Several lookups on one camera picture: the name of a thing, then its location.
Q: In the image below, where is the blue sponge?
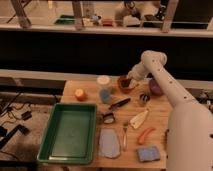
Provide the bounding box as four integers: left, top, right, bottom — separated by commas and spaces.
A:
137, 146, 160, 162

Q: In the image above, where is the silver fork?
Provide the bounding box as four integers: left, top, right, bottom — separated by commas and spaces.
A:
123, 122, 128, 151

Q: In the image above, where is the black white tape dispenser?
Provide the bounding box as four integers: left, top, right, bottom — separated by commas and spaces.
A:
102, 112, 115, 124

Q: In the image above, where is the orange fruit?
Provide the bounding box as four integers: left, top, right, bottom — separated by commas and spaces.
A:
74, 88, 87, 101

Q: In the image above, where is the clear bottle white lid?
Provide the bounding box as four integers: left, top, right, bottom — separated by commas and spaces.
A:
97, 75, 110, 104

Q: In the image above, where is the blue grey cloth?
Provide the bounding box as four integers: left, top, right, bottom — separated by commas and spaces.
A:
99, 128, 120, 159

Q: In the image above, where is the red bowl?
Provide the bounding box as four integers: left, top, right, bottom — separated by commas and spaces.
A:
117, 75, 133, 94

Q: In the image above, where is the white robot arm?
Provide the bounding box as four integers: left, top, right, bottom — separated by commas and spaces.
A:
128, 50, 213, 171

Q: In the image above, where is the black handled knife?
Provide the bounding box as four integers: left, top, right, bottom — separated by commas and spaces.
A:
108, 98, 131, 110

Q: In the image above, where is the purple bowl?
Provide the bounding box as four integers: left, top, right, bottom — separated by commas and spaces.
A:
149, 79, 163, 96

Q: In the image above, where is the small black eraser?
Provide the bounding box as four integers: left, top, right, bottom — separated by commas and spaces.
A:
121, 79, 130, 87

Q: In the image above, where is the green plastic tray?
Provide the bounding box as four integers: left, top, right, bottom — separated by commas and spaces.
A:
37, 103, 97, 165

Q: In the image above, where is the orange carrot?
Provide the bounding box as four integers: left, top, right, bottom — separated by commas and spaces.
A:
138, 127, 155, 145

